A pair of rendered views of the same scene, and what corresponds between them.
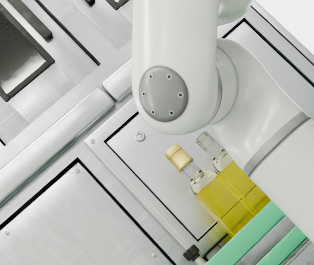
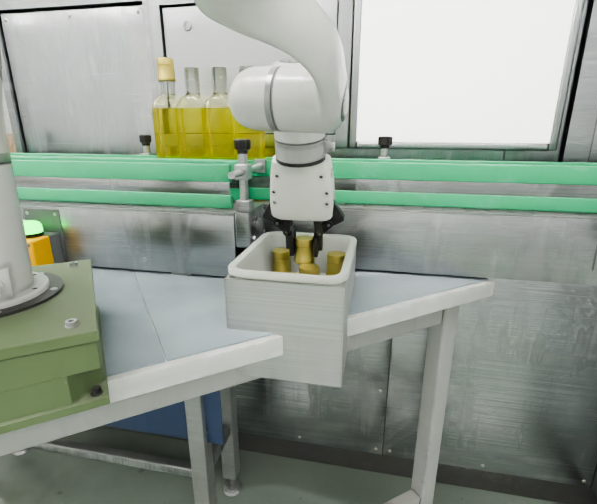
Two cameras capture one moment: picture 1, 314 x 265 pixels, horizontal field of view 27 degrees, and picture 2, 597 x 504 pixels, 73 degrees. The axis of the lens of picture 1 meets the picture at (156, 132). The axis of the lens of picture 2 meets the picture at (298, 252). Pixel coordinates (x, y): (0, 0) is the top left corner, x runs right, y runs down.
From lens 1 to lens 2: 0.77 m
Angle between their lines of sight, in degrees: 37
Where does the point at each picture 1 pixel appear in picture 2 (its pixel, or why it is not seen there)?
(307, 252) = (144, 214)
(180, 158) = (161, 71)
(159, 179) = (178, 70)
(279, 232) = (145, 186)
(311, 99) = not seen: hidden behind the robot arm
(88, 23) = not seen: outside the picture
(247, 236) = (122, 170)
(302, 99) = not seen: hidden behind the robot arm
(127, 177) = (157, 49)
